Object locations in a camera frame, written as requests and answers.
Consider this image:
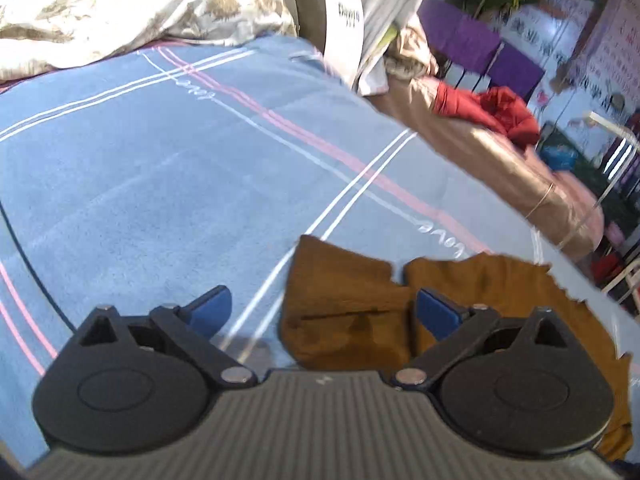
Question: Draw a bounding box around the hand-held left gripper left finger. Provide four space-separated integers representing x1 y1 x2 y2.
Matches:
70 285 258 390

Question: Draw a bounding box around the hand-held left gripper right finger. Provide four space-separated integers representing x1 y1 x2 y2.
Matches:
391 288 577 390

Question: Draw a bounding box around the brown garment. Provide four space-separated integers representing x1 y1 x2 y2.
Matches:
278 234 634 463

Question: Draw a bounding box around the blue plaid bedsheet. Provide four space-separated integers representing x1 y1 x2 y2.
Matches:
0 35 640 467

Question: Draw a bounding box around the pink bed cover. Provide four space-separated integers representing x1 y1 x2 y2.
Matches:
550 170 606 252

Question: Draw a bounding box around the blue bag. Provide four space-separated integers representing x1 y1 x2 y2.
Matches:
540 143 579 171

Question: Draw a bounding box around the red blanket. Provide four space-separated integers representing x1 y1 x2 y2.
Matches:
432 82 542 149

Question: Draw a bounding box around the purple towel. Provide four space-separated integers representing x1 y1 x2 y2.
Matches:
452 15 504 74
487 45 546 99
417 0 464 54

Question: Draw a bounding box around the crumpled beige quilt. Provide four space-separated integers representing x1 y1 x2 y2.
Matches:
384 25 441 82

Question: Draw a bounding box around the white beauty machine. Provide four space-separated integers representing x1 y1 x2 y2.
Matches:
270 0 369 89

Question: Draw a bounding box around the floral quilt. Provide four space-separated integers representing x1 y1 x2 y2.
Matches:
0 0 299 84

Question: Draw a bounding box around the white hanging garment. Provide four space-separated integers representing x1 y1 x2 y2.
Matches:
320 0 444 97

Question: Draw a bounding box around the purple door poster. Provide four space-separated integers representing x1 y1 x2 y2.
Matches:
590 0 640 112

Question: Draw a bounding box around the wall poster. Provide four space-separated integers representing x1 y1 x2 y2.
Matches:
500 0 616 111

